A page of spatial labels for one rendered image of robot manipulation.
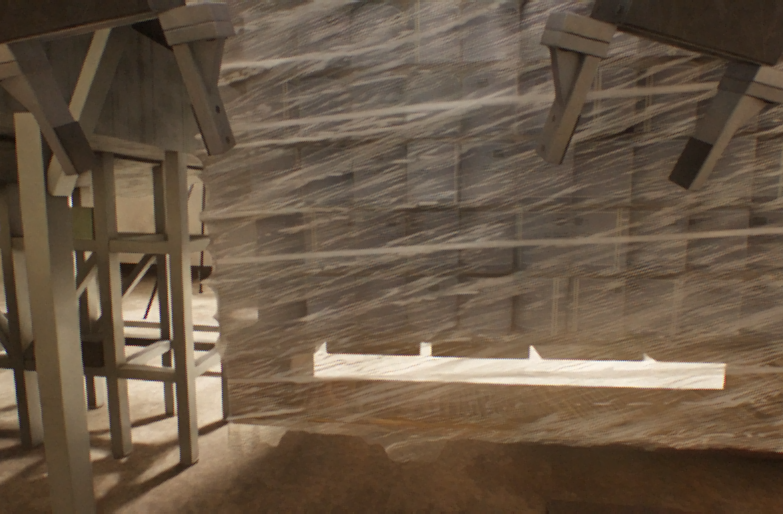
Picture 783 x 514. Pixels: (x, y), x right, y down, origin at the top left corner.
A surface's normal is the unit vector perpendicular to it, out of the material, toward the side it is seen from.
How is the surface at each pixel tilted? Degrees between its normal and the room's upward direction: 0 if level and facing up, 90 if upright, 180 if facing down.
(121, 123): 90
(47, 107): 83
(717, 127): 82
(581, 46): 113
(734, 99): 82
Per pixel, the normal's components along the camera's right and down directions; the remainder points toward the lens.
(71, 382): 0.99, 0.04
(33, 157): -0.10, 0.12
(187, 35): -0.07, 0.51
